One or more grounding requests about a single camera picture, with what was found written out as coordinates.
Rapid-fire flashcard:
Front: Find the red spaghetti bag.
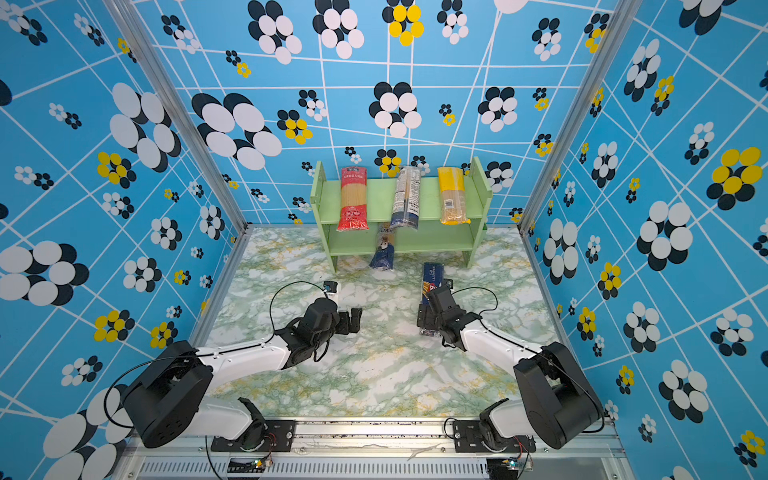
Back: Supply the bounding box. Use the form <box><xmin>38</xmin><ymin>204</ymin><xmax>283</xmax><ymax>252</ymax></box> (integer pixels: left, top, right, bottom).
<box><xmin>337</xmin><ymin>166</ymin><xmax>369</xmax><ymax>231</ymax></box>

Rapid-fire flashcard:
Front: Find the blue Barilla spaghetti box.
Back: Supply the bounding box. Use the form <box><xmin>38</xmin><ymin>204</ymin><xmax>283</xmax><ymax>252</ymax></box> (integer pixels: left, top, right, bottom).
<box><xmin>421</xmin><ymin>262</ymin><xmax>444</xmax><ymax>305</ymax></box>

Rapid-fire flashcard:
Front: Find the yellow top spaghetti bag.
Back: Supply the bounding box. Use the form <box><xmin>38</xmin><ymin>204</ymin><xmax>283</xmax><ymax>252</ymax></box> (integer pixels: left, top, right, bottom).
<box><xmin>438</xmin><ymin>167</ymin><xmax>471</xmax><ymax>225</ymax></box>

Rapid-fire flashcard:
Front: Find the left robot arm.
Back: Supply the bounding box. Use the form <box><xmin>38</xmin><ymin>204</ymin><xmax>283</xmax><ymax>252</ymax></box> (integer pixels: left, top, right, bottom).
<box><xmin>121</xmin><ymin>297</ymin><xmax>363</xmax><ymax>451</ymax></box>

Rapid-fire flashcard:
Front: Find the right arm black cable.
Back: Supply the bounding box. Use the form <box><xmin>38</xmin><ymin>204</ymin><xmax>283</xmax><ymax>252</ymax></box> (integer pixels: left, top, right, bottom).
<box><xmin>443</xmin><ymin>285</ymin><xmax>607</xmax><ymax>480</ymax></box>

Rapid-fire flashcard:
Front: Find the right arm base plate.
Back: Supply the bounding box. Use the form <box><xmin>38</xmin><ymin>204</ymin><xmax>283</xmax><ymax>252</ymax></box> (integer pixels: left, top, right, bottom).
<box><xmin>446</xmin><ymin>420</ymin><xmax>537</xmax><ymax>455</ymax></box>

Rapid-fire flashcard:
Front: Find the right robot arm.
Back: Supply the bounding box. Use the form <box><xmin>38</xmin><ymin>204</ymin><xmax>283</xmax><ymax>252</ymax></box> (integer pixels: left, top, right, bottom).
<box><xmin>426</xmin><ymin>286</ymin><xmax>605</xmax><ymax>452</ymax></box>

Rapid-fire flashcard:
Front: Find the light green wooden shelf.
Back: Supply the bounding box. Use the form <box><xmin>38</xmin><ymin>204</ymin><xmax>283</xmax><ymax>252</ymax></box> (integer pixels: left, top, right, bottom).
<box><xmin>310</xmin><ymin>157</ymin><xmax>492</xmax><ymax>271</ymax></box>

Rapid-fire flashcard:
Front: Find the clear white-label spaghetti bag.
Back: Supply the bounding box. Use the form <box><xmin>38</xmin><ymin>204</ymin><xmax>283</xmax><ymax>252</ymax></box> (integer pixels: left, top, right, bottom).
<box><xmin>390</xmin><ymin>167</ymin><xmax>421</xmax><ymax>229</ymax></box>

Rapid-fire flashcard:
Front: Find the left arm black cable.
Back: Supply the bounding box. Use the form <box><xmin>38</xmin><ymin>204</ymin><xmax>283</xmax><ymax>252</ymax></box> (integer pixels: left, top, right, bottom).
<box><xmin>103</xmin><ymin>280</ymin><xmax>328</xmax><ymax>480</ymax></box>

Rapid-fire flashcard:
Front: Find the blue clear spaghetti bag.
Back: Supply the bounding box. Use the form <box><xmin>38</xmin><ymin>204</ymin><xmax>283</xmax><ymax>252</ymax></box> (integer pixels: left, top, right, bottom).
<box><xmin>369</xmin><ymin>223</ymin><xmax>395</xmax><ymax>270</ymax></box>

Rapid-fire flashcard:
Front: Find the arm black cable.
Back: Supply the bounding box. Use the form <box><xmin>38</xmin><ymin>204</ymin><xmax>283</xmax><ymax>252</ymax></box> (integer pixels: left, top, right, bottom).
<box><xmin>443</xmin><ymin>285</ymin><xmax>607</xmax><ymax>480</ymax></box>
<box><xmin>103</xmin><ymin>280</ymin><xmax>328</xmax><ymax>480</ymax></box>

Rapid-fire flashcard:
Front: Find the aluminium front rail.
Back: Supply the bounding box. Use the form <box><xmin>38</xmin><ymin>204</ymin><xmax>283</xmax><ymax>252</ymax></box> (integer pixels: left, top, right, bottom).
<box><xmin>113</xmin><ymin>417</ymin><xmax>635</xmax><ymax>479</ymax></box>

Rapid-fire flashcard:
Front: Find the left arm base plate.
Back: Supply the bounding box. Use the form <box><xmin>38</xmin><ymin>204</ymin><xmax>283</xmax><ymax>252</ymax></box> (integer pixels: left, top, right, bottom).
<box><xmin>210</xmin><ymin>419</ymin><xmax>297</xmax><ymax>453</ymax></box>

